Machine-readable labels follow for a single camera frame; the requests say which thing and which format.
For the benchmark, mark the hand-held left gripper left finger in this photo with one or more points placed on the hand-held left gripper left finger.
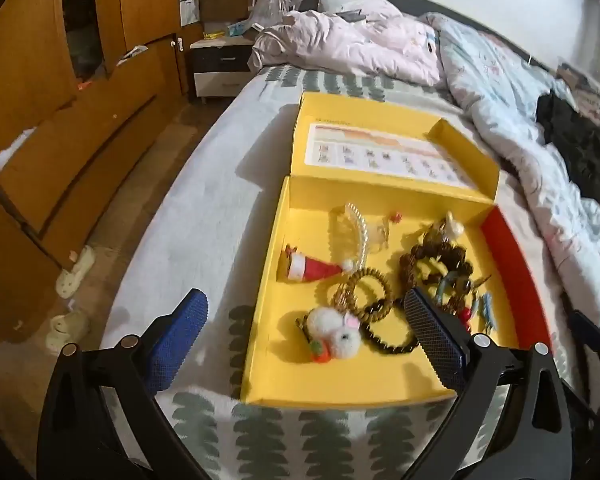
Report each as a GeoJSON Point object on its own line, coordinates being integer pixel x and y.
{"type": "Point", "coordinates": [180, 340]}

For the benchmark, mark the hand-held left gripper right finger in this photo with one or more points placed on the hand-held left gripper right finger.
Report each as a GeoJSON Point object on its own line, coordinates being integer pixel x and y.
{"type": "Point", "coordinates": [432, 335]}

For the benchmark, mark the red ball hair clip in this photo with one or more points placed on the red ball hair clip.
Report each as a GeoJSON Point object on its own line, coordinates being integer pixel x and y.
{"type": "Point", "coordinates": [464, 316]}

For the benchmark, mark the light blue hair clip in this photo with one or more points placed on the light blue hair clip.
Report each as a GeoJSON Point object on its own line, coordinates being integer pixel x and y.
{"type": "Point", "coordinates": [486, 305]}

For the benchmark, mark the yellow cardboard box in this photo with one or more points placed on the yellow cardboard box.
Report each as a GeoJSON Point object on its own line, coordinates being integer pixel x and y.
{"type": "Point", "coordinates": [280, 375]}

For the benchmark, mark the cream garlic hair clip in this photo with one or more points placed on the cream garlic hair clip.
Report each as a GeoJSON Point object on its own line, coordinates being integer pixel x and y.
{"type": "Point", "coordinates": [452, 225]}

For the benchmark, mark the clear plastic hair clip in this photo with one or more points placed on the clear plastic hair clip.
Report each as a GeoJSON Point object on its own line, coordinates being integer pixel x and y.
{"type": "Point", "coordinates": [379, 234]}

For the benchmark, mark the pearl hair clip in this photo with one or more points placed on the pearl hair clip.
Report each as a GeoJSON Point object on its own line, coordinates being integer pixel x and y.
{"type": "Point", "coordinates": [355, 230]}

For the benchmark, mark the santa hat hair clip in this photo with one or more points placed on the santa hat hair clip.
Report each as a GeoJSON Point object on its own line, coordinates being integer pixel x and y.
{"type": "Point", "coordinates": [312, 267]}

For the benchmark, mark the pale green slipper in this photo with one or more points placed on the pale green slipper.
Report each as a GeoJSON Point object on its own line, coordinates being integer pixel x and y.
{"type": "Point", "coordinates": [75, 270]}
{"type": "Point", "coordinates": [67, 327]}

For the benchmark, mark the black bag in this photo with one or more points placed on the black bag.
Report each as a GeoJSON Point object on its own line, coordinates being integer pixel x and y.
{"type": "Point", "coordinates": [595, 340]}

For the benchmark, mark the light blue printed quilt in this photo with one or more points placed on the light blue printed quilt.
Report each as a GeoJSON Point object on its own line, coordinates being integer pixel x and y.
{"type": "Point", "coordinates": [505, 110]}

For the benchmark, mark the black clothing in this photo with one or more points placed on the black clothing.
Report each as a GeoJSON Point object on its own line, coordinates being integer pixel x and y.
{"type": "Point", "coordinates": [580, 145]}

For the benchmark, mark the orange wooden wardrobe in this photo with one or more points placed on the orange wooden wardrobe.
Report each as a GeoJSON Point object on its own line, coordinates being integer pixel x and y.
{"type": "Point", "coordinates": [105, 110]}

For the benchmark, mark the white nightstand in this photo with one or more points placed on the white nightstand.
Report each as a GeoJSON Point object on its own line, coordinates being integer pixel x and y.
{"type": "Point", "coordinates": [215, 65]}

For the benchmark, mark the printed cushion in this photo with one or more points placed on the printed cushion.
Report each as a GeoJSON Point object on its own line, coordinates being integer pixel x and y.
{"type": "Point", "coordinates": [587, 92]}

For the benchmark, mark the pink quilt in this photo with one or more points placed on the pink quilt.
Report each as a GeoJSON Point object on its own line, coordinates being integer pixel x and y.
{"type": "Point", "coordinates": [350, 45]}

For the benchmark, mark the white paper bag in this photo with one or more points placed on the white paper bag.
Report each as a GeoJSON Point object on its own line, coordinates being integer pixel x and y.
{"type": "Point", "coordinates": [190, 9]}

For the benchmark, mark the white pillow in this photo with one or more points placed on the white pillow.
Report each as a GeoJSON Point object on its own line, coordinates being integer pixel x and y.
{"type": "Point", "coordinates": [340, 0]}

